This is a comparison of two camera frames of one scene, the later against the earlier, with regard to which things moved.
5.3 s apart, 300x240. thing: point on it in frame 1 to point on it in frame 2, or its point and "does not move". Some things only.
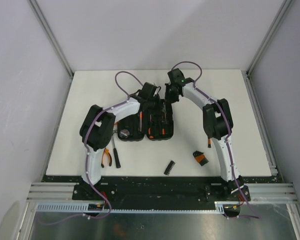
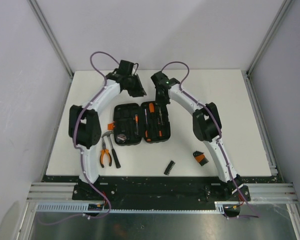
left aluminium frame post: x=53 y=41 does not move
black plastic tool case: x=156 y=125 does not move
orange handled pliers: x=106 y=151 does not move
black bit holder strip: x=169 y=167 does not move
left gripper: x=159 y=109 to x=140 y=91
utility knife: x=141 y=120 to x=136 y=124
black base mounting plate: x=160 y=189 does not move
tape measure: x=124 y=133 to x=121 y=138
